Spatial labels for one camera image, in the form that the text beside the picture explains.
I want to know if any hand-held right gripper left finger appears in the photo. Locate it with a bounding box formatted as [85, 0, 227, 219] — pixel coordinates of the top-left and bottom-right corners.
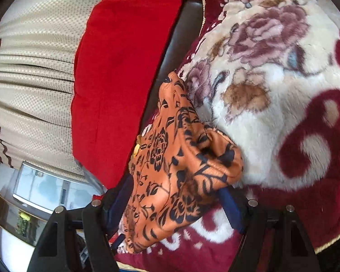
[27, 174, 135, 272]

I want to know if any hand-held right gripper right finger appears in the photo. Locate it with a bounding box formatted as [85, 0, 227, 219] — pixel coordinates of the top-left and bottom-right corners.
[217, 188, 322, 272]

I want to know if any orange floral garment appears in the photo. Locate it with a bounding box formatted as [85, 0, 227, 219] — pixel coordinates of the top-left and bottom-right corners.
[117, 72, 244, 254]

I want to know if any white glass cabinet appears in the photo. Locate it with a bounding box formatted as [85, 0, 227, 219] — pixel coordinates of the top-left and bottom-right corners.
[0, 160, 100, 264]

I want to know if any floral plush blanket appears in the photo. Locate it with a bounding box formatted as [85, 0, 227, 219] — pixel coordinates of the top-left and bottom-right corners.
[113, 0, 340, 272]

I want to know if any red cloth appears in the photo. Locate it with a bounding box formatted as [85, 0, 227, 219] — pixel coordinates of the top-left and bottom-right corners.
[71, 0, 202, 187]

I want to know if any beige curtain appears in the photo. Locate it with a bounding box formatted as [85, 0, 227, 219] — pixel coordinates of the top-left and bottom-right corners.
[0, 0, 122, 182]

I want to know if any brown leather sofa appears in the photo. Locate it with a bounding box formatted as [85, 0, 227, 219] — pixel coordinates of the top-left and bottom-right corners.
[116, 0, 206, 125]

